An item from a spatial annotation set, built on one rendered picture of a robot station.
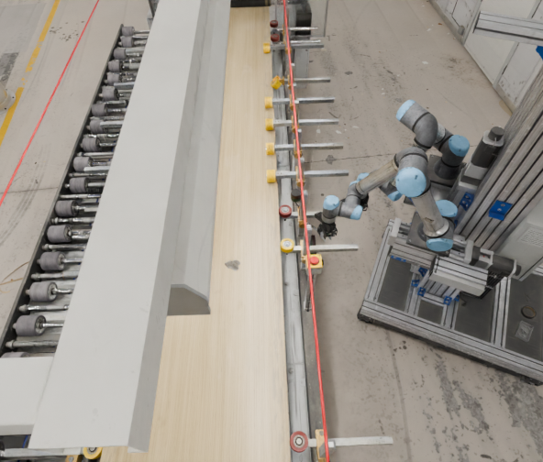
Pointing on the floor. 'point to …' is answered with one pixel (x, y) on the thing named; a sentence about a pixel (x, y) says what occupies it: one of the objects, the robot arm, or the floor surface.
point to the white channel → (112, 275)
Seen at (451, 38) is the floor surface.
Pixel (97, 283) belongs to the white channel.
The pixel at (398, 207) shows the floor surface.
